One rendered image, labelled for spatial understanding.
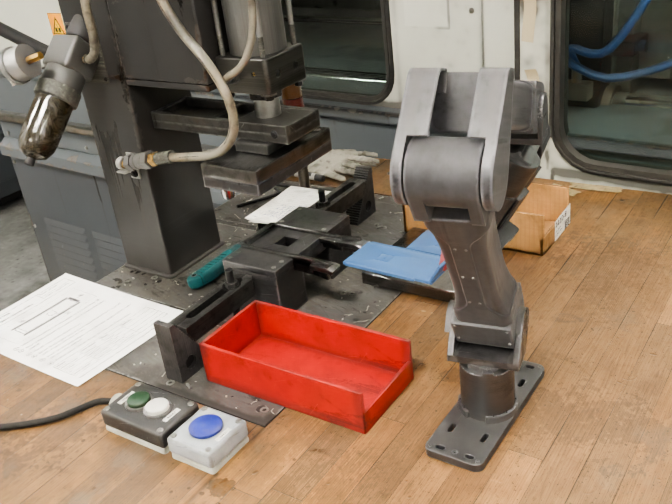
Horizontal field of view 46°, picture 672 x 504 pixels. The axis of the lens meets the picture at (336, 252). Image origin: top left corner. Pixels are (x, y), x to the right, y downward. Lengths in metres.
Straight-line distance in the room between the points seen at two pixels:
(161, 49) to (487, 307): 0.60
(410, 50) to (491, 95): 1.06
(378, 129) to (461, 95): 1.09
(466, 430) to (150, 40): 0.68
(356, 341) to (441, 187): 0.41
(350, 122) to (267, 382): 0.97
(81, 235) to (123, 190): 1.59
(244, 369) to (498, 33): 0.90
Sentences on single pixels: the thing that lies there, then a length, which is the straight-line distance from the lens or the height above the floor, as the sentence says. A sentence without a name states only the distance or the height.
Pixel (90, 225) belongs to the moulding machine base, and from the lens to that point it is 2.86.
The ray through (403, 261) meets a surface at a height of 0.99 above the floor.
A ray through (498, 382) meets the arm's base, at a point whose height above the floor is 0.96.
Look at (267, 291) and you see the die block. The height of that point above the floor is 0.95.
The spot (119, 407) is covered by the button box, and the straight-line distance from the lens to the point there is 1.04.
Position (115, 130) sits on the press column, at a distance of 1.31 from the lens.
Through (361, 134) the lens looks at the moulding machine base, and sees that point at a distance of 1.86.
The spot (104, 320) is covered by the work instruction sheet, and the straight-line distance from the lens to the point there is 1.29.
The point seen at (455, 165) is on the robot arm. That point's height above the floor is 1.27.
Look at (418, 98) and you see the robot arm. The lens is 0.72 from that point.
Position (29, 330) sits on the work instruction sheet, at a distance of 1.33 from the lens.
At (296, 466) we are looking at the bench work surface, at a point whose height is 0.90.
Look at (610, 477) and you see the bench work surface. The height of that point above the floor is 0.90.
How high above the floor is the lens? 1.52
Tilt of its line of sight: 27 degrees down
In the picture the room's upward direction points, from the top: 7 degrees counter-clockwise
